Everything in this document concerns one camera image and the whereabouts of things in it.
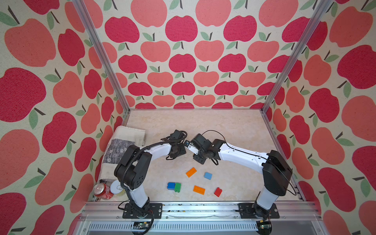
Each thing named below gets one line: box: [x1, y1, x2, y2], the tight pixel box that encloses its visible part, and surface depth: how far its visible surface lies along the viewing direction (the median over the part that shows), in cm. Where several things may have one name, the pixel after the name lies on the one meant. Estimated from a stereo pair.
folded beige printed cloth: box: [97, 125, 146, 183], surface depth 98 cm
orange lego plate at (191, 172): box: [185, 167, 198, 178], surface depth 90 cm
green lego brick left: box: [174, 182, 182, 193], surface depth 82 cm
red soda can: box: [93, 182, 114, 201], surface depth 73 cm
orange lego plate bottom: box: [192, 185, 207, 196], surface depth 82 cm
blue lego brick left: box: [166, 182, 176, 190], surface depth 82 cm
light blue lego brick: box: [203, 171, 213, 181], surface depth 89 cm
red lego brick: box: [213, 187, 223, 198], surface depth 82 cm
